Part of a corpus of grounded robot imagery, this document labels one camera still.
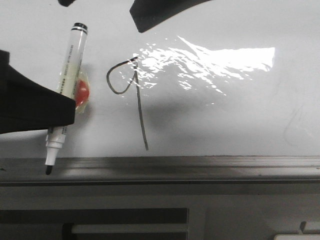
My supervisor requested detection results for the white box lower right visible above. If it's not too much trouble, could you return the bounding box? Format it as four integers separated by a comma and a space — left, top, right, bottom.
273, 233, 320, 240

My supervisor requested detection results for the aluminium whiteboard frame rail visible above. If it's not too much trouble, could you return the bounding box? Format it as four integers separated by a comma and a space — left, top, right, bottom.
0, 155, 320, 186

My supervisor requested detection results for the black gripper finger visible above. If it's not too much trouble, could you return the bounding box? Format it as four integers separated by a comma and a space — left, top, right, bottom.
129, 0, 207, 33
0, 50, 76, 134

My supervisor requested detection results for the white black whiteboard marker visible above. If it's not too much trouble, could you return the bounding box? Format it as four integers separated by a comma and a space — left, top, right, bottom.
45, 22, 88, 175

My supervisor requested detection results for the red round magnet with tape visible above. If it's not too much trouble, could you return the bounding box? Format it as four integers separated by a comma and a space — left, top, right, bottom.
74, 70, 90, 114

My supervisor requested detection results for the white glossy whiteboard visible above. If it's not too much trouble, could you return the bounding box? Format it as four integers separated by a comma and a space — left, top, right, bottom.
0, 0, 320, 158

